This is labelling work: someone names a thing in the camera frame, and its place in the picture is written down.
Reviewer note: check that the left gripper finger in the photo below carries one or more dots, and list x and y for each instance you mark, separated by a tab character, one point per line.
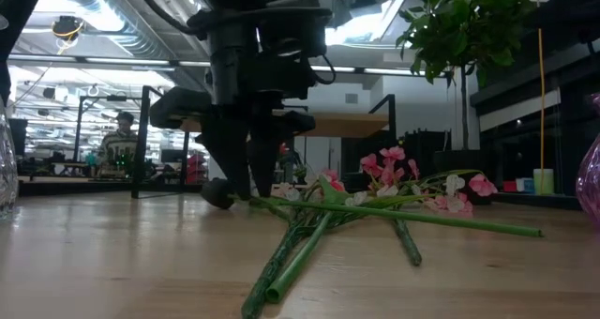
229	155
265	159

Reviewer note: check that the pink artificial flower spray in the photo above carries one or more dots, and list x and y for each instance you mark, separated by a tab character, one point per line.
391	154

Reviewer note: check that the purple glass vase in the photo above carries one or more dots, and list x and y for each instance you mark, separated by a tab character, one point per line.
590	178

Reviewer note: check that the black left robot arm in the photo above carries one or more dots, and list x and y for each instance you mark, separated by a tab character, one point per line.
244	0

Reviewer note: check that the person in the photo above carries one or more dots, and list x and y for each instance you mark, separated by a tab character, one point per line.
119	143

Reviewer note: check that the green potted plant black pot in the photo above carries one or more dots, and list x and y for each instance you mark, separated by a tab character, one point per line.
464	23

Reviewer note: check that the clear glass vase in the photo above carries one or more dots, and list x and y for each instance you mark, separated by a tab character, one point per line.
5	169

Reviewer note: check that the red container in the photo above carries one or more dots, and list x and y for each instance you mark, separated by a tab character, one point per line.
509	186

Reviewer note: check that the blue white container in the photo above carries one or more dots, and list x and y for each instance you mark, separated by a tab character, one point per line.
526	185

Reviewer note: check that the light green cylinder container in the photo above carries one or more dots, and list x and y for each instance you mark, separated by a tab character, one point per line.
544	181

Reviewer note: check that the wooden shelf black frame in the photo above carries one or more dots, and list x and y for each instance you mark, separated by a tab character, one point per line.
347	124

